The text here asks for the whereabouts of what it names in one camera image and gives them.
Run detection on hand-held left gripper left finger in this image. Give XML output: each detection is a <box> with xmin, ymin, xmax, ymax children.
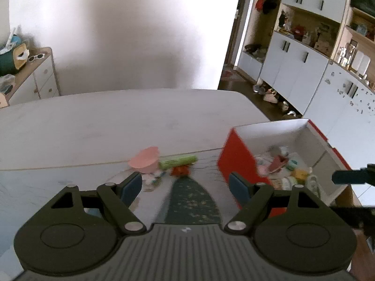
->
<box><xmin>47</xmin><ymin>171</ymin><xmax>147</xmax><ymax>235</ymax></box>

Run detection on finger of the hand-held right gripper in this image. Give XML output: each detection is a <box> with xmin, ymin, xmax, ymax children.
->
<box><xmin>332</xmin><ymin>163</ymin><xmax>375</xmax><ymax>187</ymax></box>
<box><xmin>329</xmin><ymin>205</ymin><xmax>375</xmax><ymax>230</ymax></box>

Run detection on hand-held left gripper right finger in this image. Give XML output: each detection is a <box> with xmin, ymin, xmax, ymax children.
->
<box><xmin>224</xmin><ymin>172</ymin><xmax>326</xmax><ymax>235</ymax></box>

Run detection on red cardboard box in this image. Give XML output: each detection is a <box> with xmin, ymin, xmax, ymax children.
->
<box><xmin>217</xmin><ymin>118</ymin><xmax>354</xmax><ymax>219</ymax></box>

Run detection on pink plastic bowl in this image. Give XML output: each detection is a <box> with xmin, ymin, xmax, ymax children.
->
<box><xmin>128</xmin><ymin>147</ymin><xmax>160</xmax><ymax>173</ymax></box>

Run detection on brown paper pouch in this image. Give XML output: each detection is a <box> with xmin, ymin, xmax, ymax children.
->
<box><xmin>270</xmin><ymin>155</ymin><xmax>289</xmax><ymax>174</ymax></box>

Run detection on small red toy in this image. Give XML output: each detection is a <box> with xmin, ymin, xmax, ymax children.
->
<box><xmin>171</xmin><ymin>165</ymin><xmax>190</xmax><ymax>177</ymax></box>

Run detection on green tube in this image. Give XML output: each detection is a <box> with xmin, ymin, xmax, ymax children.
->
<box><xmin>159</xmin><ymin>154</ymin><xmax>198</xmax><ymax>170</ymax></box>

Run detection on small white blue figurine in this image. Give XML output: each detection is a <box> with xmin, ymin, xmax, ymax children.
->
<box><xmin>142</xmin><ymin>171</ymin><xmax>168</xmax><ymax>185</ymax></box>

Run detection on dark green patterned mat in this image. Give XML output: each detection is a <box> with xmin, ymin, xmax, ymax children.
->
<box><xmin>162</xmin><ymin>176</ymin><xmax>225</xmax><ymax>225</ymax></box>

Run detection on pile of shoes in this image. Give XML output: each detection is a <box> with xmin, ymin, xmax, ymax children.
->
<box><xmin>253</xmin><ymin>82</ymin><xmax>297</xmax><ymax>116</ymax></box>

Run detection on wooden dresser with white drawers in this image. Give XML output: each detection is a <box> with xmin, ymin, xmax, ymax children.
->
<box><xmin>0</xmin><ymin>47</ymin><xmax>61</xmax><ymax>107</ymax></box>

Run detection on green and yellow tissue box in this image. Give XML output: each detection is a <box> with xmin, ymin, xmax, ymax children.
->
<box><xmin>0</xmin><ymin>43</ymin><xmax>30</xmax><ymax>77</ymax></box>

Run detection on black hanging garment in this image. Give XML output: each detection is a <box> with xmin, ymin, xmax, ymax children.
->
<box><xmin>262</xmin><ymin>0</ymin><xmax>278</xmax><ymax>15</ymax></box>

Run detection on white wall cabinet unit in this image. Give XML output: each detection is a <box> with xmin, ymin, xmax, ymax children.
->
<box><xmin>234</xmin><ymin>0</ymin><xmax>375</xmax><ymax>171</ymax></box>

